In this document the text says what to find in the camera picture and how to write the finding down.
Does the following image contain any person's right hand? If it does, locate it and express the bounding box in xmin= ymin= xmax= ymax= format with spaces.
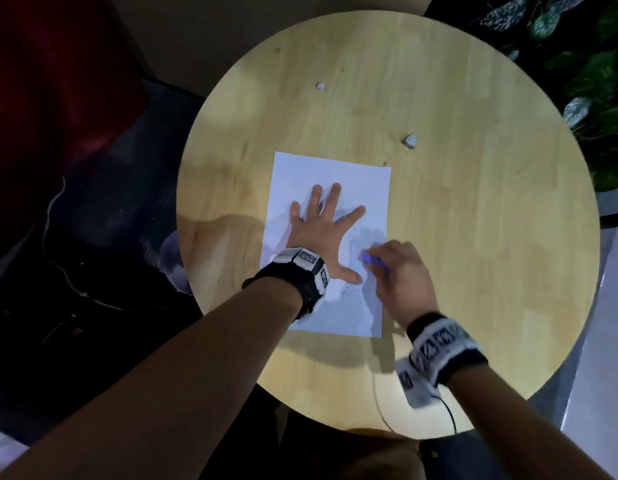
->
xmin=361 ymin=239 xmax=441 ymax=330

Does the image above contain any person's left hand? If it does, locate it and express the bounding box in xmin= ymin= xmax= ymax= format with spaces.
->
xmin=284 ymin=182 xmax=367 ymax=286

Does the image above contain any purple pen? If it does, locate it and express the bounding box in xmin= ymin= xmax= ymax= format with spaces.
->
xmin=361 ymin=251 xmax=393 ymax=274

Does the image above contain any white paper sheet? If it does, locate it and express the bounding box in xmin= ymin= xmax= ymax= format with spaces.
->
xmin=261 ymin=151 xmax=393 ymax=339

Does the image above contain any person's left forearm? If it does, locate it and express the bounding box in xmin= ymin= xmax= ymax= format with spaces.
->
xmin=0 ymin=279 xmax=303 ymax=480

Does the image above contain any person's right forearm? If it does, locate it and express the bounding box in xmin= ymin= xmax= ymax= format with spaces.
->
xmin=441 ymin=364 xmax=618 ymax=480

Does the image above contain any crumpled clear plastic bag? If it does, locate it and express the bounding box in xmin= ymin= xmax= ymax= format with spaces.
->
xmin=158 ymin=230 xmax=193 ymax=296

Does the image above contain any person's leg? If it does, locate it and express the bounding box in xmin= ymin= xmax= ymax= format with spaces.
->
xmin=336 ymin=428 xmax=426 ymax=480

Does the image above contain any black bag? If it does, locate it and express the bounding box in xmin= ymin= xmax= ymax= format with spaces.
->
xmin=0 ymin=77 xmax=209 ymax=445

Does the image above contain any red chair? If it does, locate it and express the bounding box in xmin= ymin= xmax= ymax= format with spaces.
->
xmin=0 ymin=0 xmax=150 ymax=268

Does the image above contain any green leafy plant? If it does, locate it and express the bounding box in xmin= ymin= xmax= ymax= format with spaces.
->
xmin=459 ymin=0 xmax=618 ymax=191

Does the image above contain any black left wrist camera band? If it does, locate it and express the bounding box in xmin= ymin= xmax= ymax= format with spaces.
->
xmin=241 ymin=246 xmax=331 ymax=323

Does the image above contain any black wrist camera band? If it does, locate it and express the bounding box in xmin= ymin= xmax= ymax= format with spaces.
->
xmin=394 ymin=313 xmax=490 ymax=410
xmin=241 ymin=246 xmax=331 ymax=323

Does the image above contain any black right wrist camera band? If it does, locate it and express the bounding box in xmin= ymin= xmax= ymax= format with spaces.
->
xmin=394 ymin=313 xmax=490 ymax=410

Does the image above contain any thin white cable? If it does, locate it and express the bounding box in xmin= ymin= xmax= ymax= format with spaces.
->
xmin=372 ymin=369 xmax=407 ymax=439

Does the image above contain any thin black cable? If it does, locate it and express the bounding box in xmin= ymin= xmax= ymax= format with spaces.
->
xmin=435 ymin=395 xmax=459 ymax=436

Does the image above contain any white earphone cable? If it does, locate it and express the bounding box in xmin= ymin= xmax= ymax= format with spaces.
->
xmin=43 ymin=176 xmax=127 ymax=312

